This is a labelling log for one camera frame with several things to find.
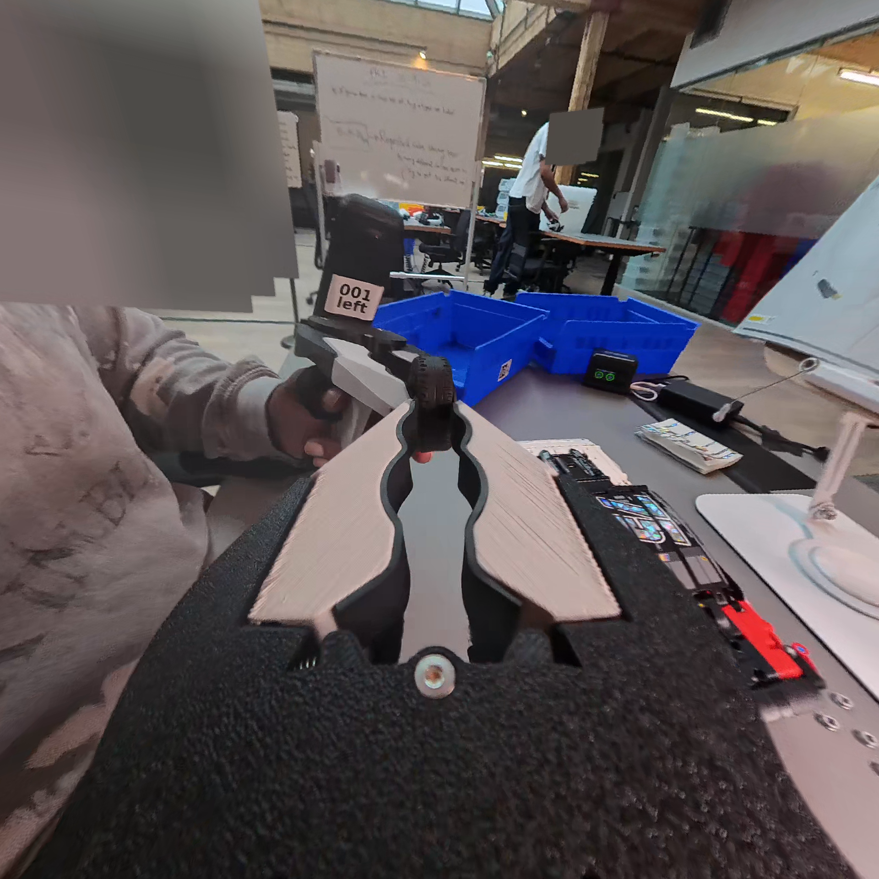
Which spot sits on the folded sticker sheet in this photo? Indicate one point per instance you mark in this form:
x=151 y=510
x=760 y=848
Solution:
x=687 y=446

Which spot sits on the wood-edged background table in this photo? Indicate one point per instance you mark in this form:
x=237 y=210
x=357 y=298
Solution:
x=604 y=242

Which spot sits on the open instruction booklet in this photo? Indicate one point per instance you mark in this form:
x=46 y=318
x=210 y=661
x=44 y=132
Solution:
x=824 y=288

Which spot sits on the person's left hand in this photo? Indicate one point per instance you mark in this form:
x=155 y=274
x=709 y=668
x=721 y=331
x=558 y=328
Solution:
x=292 y=426

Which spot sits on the black office chair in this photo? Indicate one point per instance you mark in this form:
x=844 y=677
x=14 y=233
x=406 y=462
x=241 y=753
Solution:
x=446 y=240

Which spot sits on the black device with green lights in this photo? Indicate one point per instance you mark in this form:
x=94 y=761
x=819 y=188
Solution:
x=610 y=371

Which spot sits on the blue plastic bin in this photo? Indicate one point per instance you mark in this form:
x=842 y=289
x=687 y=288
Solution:
x=618 y=329
x=474 y=343

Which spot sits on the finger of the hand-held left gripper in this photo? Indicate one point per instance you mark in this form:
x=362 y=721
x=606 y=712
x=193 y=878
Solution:
x=360 y=374

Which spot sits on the black toy car tire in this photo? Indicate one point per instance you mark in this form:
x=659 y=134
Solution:
x=431 y=398

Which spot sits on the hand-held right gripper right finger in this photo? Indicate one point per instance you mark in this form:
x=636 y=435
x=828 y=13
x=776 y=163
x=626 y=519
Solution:
x=535 y=542

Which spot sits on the toy brick race car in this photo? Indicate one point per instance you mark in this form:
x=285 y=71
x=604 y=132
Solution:
x=659 y=535

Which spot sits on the white box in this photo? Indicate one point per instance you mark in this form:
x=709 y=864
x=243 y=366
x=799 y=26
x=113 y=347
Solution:
x=573 y=206

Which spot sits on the white book stand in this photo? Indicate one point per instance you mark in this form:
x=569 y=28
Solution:
x=755 y=542

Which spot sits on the whiteboard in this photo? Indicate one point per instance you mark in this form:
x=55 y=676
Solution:
x=398 y=130

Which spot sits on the person's left forearm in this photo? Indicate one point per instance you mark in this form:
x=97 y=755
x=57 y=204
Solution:
x=206 y=405

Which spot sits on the person's grey patterned sweatshirt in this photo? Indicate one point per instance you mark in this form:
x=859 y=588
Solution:
x=82 y=549

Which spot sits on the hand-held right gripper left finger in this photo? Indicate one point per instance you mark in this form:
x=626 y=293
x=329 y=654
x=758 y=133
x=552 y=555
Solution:
x=323 y=542

